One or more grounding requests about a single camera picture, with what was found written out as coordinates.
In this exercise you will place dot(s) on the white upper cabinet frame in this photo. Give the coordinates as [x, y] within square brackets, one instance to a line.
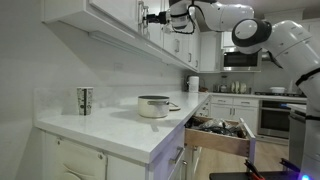
[63, 10]

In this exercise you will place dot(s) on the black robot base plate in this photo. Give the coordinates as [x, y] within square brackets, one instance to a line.
[233, 176]

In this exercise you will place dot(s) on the stainless steel oven range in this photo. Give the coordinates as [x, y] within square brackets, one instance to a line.
[273, 120]

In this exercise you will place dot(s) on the grey island cabinet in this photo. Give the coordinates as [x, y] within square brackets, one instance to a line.
[296, 140]

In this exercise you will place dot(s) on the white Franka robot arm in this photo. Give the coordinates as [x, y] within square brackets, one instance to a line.
[290, 40]

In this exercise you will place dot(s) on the white end cabinet panel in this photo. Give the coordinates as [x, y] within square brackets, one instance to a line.
[80, 160]

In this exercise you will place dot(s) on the dark utensils pile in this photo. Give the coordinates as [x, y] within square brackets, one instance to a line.
[213, 126]

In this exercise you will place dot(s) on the red black hand tool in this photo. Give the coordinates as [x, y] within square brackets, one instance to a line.
[253, 170]

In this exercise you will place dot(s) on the stainless range hood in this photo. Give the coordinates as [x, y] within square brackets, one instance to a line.
[266, 57]

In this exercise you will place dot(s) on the open white wooden drawer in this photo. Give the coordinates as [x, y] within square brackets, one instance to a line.
[216, 141]

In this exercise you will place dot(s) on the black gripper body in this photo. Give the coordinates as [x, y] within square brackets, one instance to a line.
[163, 17]

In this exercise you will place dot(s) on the tall white cabinet door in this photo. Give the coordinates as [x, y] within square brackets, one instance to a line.
[210, 53]

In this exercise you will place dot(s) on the white plate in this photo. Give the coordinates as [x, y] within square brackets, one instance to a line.
[233, 87]
[243, 88]
[238, 87]

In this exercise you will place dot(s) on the stainless steel microwave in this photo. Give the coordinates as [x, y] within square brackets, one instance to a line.
[240, 61]

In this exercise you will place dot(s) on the white cylindrical appliance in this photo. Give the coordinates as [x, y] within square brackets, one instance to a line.
[193, 84]

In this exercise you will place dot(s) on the white pot with lid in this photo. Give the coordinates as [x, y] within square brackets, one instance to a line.
[277, 90]

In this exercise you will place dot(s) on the white drawer front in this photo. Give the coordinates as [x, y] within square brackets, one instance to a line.
[222, 100]
[246, 102]
[204, 112]
[163, 156]

